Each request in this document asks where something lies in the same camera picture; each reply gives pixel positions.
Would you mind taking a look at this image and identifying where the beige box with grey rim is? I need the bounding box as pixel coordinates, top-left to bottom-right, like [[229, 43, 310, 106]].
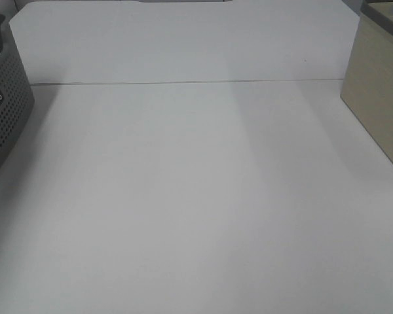
[[341, 1, 393, 164]]

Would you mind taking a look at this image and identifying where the grey perforated plastic basket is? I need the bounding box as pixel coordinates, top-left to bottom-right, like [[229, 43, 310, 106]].
[[0, 13, 35, 168]]

